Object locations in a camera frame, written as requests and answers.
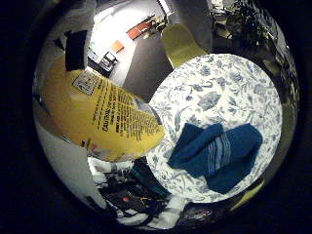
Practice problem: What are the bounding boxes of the large orange wall panel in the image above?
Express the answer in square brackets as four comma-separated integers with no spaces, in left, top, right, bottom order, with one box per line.
[126,19,154,41]

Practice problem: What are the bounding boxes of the yellow-green chair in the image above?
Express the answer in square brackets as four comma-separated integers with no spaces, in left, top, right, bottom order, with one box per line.
[161,22,210,69]
[229,179,266,213]

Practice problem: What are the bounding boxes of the yellow spray bottle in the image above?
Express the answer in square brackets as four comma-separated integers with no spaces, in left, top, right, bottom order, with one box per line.
[39,54,167,164]

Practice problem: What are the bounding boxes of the black cable bundle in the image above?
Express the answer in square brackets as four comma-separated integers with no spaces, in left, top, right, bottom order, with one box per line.
[97,175,170,225]

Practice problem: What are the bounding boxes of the green leafy plant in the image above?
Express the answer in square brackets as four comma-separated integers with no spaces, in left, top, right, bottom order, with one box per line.
[223,0,279,57]

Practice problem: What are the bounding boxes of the small orange wall panel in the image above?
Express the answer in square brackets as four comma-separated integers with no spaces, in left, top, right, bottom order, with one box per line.
[109,40,126,55]

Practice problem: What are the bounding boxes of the black shelf cart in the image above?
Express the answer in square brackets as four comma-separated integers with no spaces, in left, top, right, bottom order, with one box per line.
[97,51,119,73]

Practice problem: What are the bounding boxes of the blue striped cloth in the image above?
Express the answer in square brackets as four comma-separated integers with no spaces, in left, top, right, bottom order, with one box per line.
[167,122,264,196]

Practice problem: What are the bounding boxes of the blue floral tablecloth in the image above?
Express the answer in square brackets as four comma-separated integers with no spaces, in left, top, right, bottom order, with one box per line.
[145,53,285,205]

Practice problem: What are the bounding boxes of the black teal striped box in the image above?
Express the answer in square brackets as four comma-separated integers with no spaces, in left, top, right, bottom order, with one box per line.
[131,158,172,199]

